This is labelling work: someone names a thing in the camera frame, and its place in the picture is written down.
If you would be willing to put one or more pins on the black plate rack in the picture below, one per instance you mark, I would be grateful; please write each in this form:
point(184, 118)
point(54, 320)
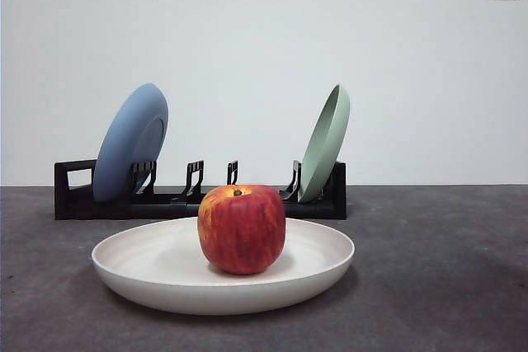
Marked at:
point(82, 207)

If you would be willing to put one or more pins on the blue plate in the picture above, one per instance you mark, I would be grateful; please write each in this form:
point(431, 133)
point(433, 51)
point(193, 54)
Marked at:
point(128, 142)

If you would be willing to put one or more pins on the red apple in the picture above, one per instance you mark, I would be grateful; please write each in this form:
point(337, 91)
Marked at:
point(241, 232)

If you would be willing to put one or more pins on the green plate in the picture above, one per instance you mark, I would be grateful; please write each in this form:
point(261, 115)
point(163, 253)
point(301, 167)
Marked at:
point(326, 150)

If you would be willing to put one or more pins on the cream yellow plate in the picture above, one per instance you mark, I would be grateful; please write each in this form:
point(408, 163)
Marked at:
point(144, 269)

